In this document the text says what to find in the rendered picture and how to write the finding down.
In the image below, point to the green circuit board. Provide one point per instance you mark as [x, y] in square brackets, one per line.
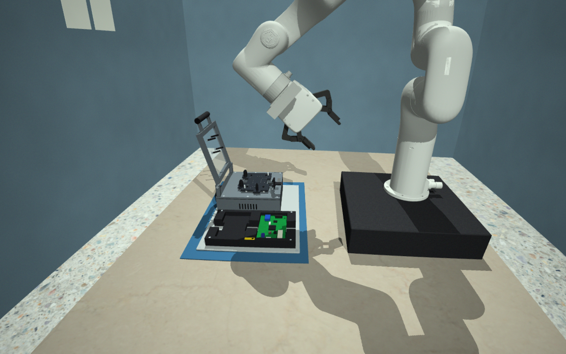
[272, 226]

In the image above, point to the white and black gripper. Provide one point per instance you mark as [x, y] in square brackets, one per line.
[301, 110]

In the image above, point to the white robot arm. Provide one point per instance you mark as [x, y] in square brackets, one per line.
[445, 53]

